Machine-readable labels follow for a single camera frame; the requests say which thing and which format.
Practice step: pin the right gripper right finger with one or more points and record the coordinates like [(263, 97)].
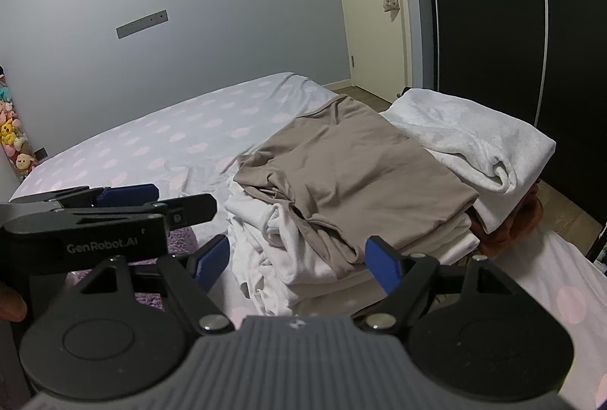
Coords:
[(410, 285)]

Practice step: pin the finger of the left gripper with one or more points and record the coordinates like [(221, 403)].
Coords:
[(127, 196), (187, 211)]

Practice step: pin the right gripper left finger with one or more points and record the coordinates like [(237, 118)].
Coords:
[(188, 281)]

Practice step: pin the taupe brown t-shirt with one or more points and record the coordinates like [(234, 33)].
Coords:
[(344, 173)]

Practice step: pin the white folded clothes stack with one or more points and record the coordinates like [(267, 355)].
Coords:
[(279, 272)]

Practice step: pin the left hand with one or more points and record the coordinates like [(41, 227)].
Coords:
[(12, 306)]

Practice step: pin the polka dot bed sheet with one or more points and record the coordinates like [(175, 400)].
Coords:
[(192, 148)]

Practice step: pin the plush toy stack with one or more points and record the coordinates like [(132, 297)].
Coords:
[(14, 141)]

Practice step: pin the white folded blanket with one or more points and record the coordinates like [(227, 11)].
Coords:
[(498, 155)]

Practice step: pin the small hanging pouch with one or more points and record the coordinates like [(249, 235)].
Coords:
[(390, 5)]

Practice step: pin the black wardrobe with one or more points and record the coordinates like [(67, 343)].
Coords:
[(542, 61)]

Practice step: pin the cream door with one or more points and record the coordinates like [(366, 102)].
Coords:
[(376, 44)]

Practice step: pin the grey wall socket strip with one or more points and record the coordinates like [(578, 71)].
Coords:
[(141, 24)]

